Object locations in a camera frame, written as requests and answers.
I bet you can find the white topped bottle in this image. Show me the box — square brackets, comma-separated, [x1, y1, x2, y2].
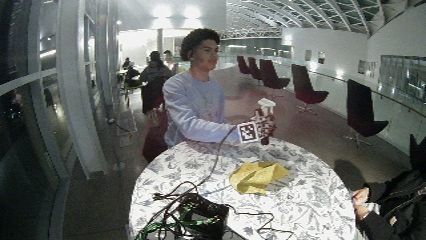
[258, 97, 278, 146]

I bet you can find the white marker cube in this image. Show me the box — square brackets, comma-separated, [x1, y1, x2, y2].
[238, 121, 262, 144]

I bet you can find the dark red swivel chair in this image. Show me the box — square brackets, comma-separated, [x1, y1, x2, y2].
[259, 59, 292, 91]
[142, 108, 171, 164]
[345, 78, 391, 148]
[291, 63, 331, 115]
[247, 57, 264, 81]
[236, 55, 254, 75]

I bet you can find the yellow cloth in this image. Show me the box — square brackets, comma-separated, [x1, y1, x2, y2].
[228, 161, 291, 196]

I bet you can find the person in light blue sweater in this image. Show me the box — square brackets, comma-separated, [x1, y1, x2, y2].
[162, 28, 242, 148]

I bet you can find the floral tablecloth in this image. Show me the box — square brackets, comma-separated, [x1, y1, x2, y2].
[128, 137, 360, 240]

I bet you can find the black electronics box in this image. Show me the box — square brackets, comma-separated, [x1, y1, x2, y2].
[176, 193, 232, 240]

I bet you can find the white phone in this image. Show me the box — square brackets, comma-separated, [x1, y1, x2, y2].
[364, 202, 383, 215]

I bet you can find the dark chair back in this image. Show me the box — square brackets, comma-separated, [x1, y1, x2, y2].
[408, 133, 426, 172]

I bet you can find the black glove cable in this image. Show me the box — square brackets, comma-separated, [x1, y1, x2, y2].
[194, 124, 242, 188]

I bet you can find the wall handrail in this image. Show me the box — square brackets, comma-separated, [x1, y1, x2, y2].
[284, 64, 426, 118]

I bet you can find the wall poster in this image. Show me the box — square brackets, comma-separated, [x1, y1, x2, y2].
[357, 59, 380, 79]

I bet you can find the black cable on table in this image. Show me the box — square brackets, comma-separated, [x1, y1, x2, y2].
[228, 203, 299, 240]

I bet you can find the green cables bundle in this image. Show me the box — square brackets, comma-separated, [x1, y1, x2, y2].
[135, 203, 222, 240]

